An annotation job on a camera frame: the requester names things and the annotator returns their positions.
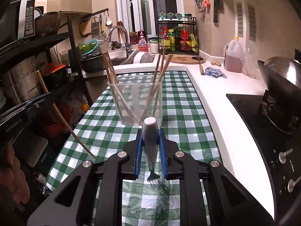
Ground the wooden chopstick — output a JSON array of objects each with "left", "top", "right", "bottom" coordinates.
[
  {"left": 107, "top": 52, "right": 119, "bottom": 84},
  {"left": 103, "top": 52, "right": 137, "bottom": 124},
  {"left": 151, "top": 48, "right": 166, "bottom": 117},
  {"left": 103, "top": 52, "right": 124, "bottom": 122},
  {"left": 36, "top": 70, "right": 97, "bottom": 160},
  {"left": 139, "top": 54, "right": 173, "bottom": 124},
  {"left": 150, "top": 54, "right": 161, "bottom": 93}
]

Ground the white handled metal fork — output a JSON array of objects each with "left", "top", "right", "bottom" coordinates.
[{"left": 142, "top": 117, "right": 160, "bottom": 182}]

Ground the chrome kitchen faucet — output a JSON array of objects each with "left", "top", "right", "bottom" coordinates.
[{"left": 107, "top": 25, "right": 132, "bottom": 58}]

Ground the person's left hand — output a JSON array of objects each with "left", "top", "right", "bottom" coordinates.
[{"left": 1, "top": 143, "right": 30, "bottom": 204}]

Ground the stainless steel stock pot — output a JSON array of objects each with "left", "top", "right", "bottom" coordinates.
[{"left": 3, "top": 57, "right": 41, "bottom": 105}]

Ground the black gas stove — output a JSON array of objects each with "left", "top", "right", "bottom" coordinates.
[{"left": 226, "top": 94, "right": 300, "bottom": 225}]

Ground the green checkered tablecloth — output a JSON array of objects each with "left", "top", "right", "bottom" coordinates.
[{"left": 45, "top": 70, "right": 223, "bottom": 226}]

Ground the microwave oven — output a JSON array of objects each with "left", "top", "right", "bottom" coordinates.
[{"left": 1, "top": 0, "right": 44, "bottom": 48}]

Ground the black cooking pot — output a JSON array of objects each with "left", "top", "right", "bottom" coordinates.
[{"left": 81, "top": 55, "right": 105, "bottom": 73}]

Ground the black metal shelf rack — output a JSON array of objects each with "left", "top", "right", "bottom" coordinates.
[{"left": 1, "top": 16, "right": 92, "bottom": 105}]

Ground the clear plastic utensil holder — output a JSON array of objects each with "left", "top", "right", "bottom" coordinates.
[{"left": 117, "top": 73, "right": 163, "bottom": 127}]

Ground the blue dish cloth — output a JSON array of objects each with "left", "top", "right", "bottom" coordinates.
[{"left": 204, "top": 67, "right": 227, "bottom": 79}]

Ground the hanging metal grater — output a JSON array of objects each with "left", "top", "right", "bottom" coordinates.
[{"left": 91, "top": 16, "right": 100, "bottom": 39}]

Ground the round wooden cutting board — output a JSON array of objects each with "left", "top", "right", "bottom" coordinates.
[{"left": 171, "top": 54, "right": 206, "bottom": 65}]

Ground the hanging white ladle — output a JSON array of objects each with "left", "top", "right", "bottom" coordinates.
[{"left": 105, "top": 11, "right": 112, "bottom": 27}]

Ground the black wok with lid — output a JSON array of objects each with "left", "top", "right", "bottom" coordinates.
[{"left": 257, "top": 49, "right": 300, "bottom": 135}]

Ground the cooking oil jug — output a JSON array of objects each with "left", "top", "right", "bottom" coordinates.
[{"left": 223, "top": 36, "right": 245, "bottom": 73}]

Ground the pink dish soap bottle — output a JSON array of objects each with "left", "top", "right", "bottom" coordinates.
[{"left": 138, "top": 30, "right": 148, "bottom": 53}]

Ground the black spice rack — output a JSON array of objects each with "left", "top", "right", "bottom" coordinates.
[{"left": 157, "top": 13, "right": 199, "bottom": 55}]

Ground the hanging cleaver knife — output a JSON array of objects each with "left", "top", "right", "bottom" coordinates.
[{"left": 213, "top": 0, "right": 220, "bottom": 23}]

